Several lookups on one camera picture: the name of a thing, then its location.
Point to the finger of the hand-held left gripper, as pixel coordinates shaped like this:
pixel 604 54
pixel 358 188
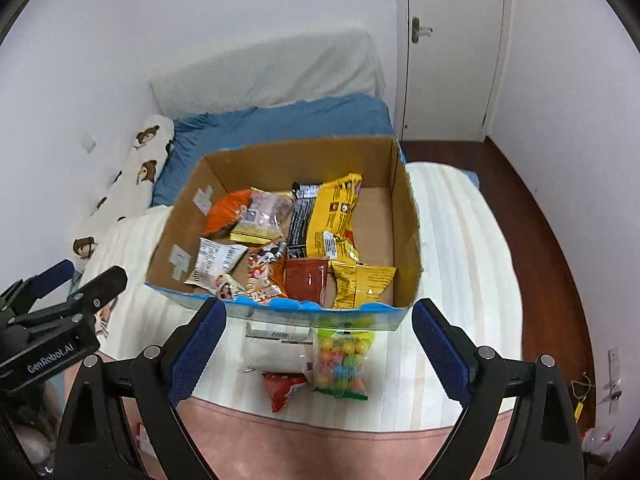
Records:
pixel 100 287
pixel 47 280

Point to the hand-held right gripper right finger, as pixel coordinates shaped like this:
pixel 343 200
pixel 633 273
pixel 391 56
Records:
pixel 442 355

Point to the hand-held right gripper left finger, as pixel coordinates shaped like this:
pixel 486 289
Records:
pixel 197 350

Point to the small brown cartoon snack packet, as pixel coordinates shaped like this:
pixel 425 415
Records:
pixel 227 289

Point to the white wafer pack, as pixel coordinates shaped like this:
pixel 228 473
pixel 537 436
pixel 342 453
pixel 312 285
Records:
pixel 275 352

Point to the white grey snack packet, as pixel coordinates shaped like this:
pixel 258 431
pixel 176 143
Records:
pixel 215 260

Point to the bright red snack packet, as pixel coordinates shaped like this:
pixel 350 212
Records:
pixel 282 390

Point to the colourful candy ball bag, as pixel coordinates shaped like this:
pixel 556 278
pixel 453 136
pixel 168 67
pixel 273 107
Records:
pixel 340 365

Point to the orange cartoon snack packet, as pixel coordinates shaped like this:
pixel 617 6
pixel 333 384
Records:
pixel 265 270

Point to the gold crinkled snack packet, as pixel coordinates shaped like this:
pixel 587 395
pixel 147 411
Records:
pixel 362 282

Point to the dark red snack packet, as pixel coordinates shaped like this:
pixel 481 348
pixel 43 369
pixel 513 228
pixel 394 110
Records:
pixel 305 280

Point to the small yellow snack packet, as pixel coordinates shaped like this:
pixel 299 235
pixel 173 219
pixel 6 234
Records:
pixel 346 251

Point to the clear yellow-edged snack packet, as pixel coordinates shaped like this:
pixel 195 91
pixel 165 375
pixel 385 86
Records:
pixel 260 215

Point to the cardboard box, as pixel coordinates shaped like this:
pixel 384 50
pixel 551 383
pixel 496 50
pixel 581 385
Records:
pixel 397 210

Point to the black snack packet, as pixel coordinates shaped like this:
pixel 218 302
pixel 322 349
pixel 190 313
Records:
pixel 299 220

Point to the large yellow snack packet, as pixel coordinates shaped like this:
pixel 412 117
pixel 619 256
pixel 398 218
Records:
pixel 330 205

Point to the cat print blanket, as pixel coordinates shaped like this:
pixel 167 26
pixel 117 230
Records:
pixel 450 260

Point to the long red white snack packet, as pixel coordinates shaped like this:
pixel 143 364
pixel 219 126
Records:
pixel 141 435

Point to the bear print long pillow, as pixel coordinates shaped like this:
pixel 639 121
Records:
pixel 140 170

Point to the yellow tag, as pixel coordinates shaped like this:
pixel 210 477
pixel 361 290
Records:
pixel 578 410

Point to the clear plastic bag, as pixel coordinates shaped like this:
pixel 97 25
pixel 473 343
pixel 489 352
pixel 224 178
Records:
pixel 597 441

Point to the blue bed sheet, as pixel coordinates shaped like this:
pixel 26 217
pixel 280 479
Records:
pixel 280 120

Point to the white pillow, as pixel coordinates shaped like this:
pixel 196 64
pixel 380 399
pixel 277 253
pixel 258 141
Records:
pixel 270 75

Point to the white door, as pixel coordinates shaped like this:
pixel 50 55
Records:
pixel 450 60

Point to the white wall strip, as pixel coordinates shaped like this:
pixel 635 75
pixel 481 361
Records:
pixel 613 362

